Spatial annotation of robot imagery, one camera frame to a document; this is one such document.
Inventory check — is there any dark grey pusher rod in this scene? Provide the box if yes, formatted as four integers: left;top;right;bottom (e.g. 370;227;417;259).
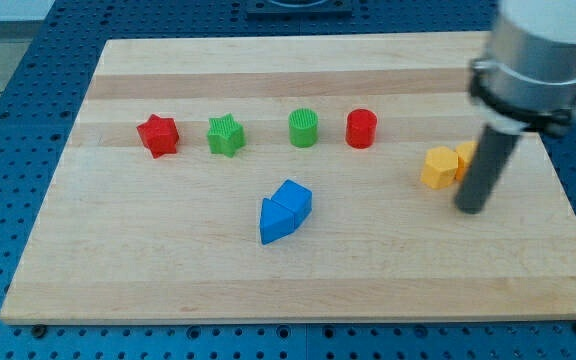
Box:
453;125;521;214

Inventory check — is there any yellow hexagon block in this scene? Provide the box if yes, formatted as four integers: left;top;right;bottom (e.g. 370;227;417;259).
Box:
420;146;458;189

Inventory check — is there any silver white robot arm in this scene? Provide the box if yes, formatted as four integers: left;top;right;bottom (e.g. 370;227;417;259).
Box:
454;0;576;214

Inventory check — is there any yellow-orange block behind rod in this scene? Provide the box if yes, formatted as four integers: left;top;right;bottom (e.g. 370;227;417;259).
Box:
455;141;477;181

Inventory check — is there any red cylinder block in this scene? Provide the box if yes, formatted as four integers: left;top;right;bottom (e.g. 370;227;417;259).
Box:
345;109;378;149

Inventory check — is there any blue cube block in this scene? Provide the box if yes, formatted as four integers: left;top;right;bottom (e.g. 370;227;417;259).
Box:
271;180;312;229

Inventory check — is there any green cylinder block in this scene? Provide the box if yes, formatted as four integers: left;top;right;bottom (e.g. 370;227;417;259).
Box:
288;108;318;148

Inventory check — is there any blue triangle block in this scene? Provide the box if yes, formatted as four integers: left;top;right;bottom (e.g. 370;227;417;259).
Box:
259;198;295;245

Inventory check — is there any wooden board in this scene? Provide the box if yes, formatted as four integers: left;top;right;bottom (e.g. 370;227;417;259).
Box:
0;32;576;325

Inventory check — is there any green star block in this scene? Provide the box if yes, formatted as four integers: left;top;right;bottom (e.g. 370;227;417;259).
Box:
207;113;246;158

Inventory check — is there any red star block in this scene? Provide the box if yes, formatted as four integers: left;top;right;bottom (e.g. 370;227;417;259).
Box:
136;114;180;159

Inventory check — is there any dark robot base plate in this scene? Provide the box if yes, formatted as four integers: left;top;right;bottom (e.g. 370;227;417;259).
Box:
244;0;353;16

